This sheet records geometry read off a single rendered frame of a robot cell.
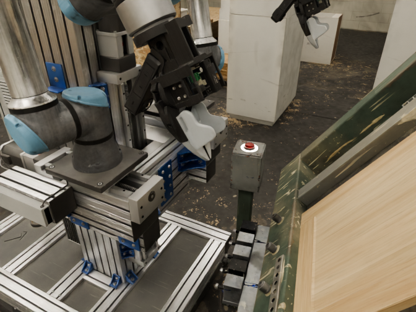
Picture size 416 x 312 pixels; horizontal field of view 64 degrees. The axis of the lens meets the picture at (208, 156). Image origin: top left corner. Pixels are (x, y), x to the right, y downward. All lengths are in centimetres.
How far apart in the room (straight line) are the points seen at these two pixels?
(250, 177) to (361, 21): 801
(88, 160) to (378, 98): 94
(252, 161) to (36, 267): 127
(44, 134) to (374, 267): 80
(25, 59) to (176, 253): 130
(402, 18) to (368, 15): 448
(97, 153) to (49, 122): 18
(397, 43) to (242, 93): 202
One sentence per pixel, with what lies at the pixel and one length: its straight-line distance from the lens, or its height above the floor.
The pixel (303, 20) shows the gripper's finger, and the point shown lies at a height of 143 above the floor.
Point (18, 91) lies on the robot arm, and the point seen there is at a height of 132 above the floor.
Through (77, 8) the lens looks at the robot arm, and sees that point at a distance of 59.
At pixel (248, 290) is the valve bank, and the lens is 108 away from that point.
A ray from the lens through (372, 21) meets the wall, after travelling 915.
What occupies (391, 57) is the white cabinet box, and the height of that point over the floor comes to 51.
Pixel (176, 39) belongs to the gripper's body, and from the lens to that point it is 48.
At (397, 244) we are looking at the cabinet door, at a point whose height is 112.
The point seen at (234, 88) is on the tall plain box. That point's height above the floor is 36.
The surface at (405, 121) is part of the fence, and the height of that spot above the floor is 121.
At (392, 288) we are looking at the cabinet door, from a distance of 70.
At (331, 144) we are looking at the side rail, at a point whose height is 99.
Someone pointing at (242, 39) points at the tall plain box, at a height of 86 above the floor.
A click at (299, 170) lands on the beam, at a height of 91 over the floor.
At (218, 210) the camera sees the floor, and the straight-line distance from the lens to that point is 245.
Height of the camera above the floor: 160
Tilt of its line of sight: 31 degrees down
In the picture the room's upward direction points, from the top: straight up
